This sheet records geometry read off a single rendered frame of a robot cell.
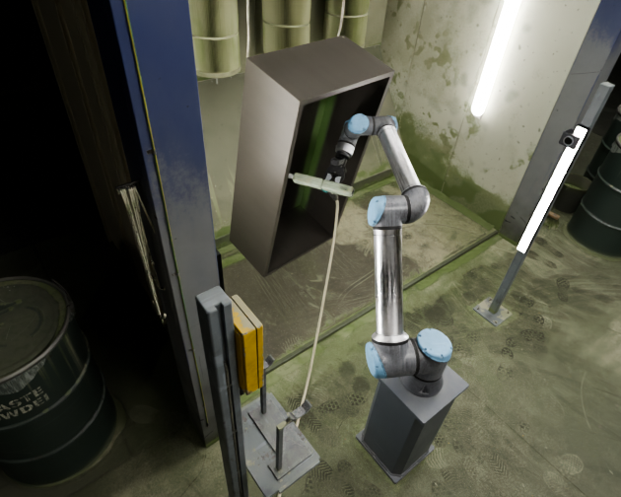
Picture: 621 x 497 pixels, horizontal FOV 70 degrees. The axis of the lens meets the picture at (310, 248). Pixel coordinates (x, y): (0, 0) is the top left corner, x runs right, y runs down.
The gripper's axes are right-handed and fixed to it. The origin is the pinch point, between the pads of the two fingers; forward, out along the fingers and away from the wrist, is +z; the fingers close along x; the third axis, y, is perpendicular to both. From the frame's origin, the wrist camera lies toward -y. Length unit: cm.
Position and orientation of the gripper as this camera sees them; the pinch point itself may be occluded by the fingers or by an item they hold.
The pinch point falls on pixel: (329, 189)
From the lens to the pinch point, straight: 221.0
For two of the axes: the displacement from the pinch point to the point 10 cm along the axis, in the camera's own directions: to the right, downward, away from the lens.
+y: 2.1, 1.7, 9.6
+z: -3.3, 9.4, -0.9
